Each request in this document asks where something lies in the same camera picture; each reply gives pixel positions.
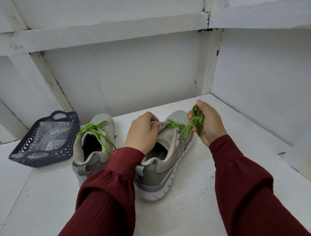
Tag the person's right hand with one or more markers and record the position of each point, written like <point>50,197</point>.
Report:
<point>211,124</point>

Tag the person's left hand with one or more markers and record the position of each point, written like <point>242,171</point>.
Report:
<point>142,133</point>

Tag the green shoelace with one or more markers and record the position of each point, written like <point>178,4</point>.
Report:
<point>97,131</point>
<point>195,119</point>

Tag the grey mesh shoe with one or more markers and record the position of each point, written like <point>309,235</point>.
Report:
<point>163,168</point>
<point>90,155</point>

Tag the person's left forearm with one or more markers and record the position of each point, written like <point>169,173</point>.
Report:
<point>107,194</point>

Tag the person's right forearm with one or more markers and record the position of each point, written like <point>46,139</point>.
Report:
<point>257,189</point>

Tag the clear plastic bag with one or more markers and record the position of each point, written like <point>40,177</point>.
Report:
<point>51,135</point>

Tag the dark plastic lattice basket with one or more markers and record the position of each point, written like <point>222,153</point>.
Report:
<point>19,158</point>

